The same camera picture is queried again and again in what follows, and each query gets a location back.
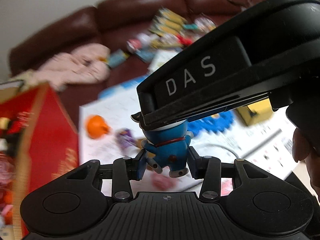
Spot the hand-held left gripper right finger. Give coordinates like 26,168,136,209
188,146,273,203

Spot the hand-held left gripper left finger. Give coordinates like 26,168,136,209
65,149,147,202

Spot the blue robot cat figure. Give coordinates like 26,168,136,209
141,119,193,178

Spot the red gift box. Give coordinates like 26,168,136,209
0,79,81,240

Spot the person's right hand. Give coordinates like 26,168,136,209
292,127,320,198

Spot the small purple bottle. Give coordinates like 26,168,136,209
116,128,137,153

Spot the blue plastic gear toy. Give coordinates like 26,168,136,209
187,110,236,133

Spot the orange toy mandarin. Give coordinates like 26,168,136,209
84,114,111,140

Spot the yellow cardboard box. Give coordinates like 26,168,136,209
236,102,273,127

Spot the white printed instruction sheet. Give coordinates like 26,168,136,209
78,74,301,196

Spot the pile of colourful packets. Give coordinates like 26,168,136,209
126,7,217,63

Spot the pink padded jacket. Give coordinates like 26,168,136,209
39,43,111,91

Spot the brown leather sofa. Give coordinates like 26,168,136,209
9,0,253,133

